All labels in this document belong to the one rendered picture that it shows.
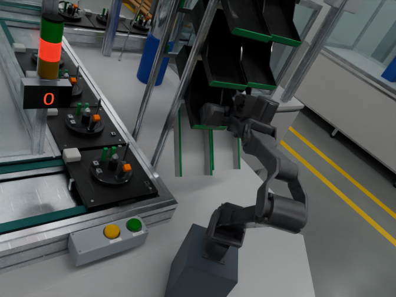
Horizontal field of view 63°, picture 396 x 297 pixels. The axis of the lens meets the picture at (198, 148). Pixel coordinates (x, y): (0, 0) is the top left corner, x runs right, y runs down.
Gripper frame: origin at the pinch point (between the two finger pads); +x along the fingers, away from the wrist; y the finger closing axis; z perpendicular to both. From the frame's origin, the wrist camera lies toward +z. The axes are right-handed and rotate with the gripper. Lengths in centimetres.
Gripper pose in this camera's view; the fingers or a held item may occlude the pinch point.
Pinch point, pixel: (227, 114)
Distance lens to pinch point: 97.4
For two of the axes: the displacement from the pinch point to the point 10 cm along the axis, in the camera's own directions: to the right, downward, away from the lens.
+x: -3.8, -4.5, 8.1
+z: 3.1, -8.8, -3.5
